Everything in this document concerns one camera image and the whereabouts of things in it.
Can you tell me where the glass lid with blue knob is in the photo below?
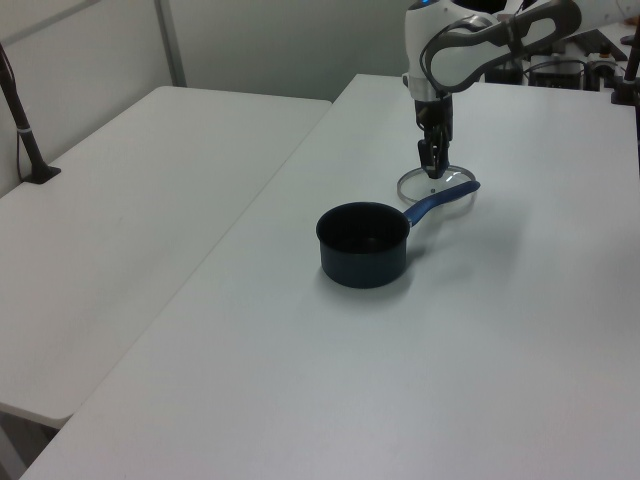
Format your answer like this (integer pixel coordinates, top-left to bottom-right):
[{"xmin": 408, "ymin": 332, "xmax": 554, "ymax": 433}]
[{"xmin": 396, "ymin": 166, "xmax": 477, "ymax": 208}]

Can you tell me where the dark equipment box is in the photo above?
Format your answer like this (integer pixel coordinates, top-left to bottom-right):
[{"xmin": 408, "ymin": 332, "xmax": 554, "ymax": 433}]
[{"xmin": 483, "ymin": 62, "xmax": 525, "ymax": 84}]

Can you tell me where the black clamped stand pole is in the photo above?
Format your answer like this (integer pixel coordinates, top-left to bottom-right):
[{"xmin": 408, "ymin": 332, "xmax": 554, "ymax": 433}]
[{"xmin": 610, "ymin": 19, "xmax": 640, "ymax": 107}]

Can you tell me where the black keyboard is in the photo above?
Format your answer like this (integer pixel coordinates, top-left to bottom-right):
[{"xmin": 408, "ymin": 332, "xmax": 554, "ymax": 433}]
[{"xmin": 569, "ymin": 28, "xmax": 629, "ymax": 61}]

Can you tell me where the dark blue saucepan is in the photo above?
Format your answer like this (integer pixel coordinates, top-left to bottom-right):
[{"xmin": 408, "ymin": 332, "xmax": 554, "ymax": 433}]
[{"xmin": 315, "ymin": 180, "xmax": 482, "ymax": 290}]

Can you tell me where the black camera stand pole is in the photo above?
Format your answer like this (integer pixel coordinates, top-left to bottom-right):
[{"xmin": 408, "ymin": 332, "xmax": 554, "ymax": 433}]
[{"xmin": 0, "ymin": 42, "xmax": 63, "ymax": 186}]

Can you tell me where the white side table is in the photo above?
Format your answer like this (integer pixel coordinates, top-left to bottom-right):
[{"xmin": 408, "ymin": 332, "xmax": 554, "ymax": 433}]
[{"xmin": 0, "ymin": 85, "xmax": 334, "ymax": 422}]

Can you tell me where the thin black cable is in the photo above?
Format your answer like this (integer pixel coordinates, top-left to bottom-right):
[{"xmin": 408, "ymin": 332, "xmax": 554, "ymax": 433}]
[{"xmin": 0, "ymin": 48, "xmax": 28, "ymax": 182}]

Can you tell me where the black computer case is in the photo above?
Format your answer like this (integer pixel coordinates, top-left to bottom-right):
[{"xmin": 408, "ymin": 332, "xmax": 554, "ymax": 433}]
[{"xmin": 528, "ymin": 49, "xmax": 587, "ymax": 91}]

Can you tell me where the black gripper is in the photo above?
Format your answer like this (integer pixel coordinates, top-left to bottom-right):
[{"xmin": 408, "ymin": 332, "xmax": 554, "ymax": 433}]
[{"xmin": 413, "ymin": 96, "xmax": 456, "ymax": 181}]

